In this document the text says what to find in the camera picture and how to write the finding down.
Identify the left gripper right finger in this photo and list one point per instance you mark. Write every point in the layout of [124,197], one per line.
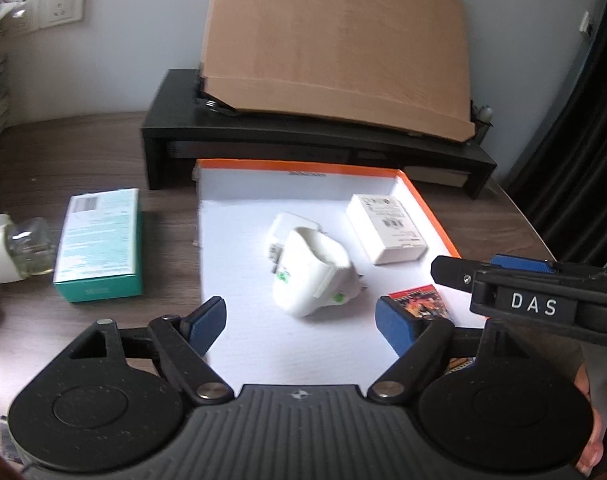
[421,345]

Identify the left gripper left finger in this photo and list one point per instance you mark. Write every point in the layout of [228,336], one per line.
[182,343]

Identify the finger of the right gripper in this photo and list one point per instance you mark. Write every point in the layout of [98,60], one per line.
[522,264]
[456,273]

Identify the playing card box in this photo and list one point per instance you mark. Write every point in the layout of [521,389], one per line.
[422,302]

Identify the white small product box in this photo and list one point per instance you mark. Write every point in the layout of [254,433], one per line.
[383,229]

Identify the teal product box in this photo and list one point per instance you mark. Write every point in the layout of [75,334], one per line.
[100,249]

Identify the white mosquito plug with bottle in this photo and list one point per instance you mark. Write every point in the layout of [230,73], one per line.
[26,249]

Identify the white cube USB charger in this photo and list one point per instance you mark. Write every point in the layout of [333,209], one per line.
[284,223]

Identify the black USB charger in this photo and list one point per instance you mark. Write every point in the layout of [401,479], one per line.
[7,447]

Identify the person's right hand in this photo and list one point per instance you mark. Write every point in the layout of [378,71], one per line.
[593,452]

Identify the orange white shoebox lid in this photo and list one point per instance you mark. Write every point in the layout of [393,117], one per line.
[261,343]

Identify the black monitor riser shelf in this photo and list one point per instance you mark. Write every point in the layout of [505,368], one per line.
[184,122]

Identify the wooden book stand board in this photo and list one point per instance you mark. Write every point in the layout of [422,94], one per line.
[395,63]

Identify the white wall switch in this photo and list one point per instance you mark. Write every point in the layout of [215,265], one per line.
[586,27]

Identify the white wall socket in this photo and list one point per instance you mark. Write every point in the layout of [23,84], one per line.
[22,19]
[59,12]

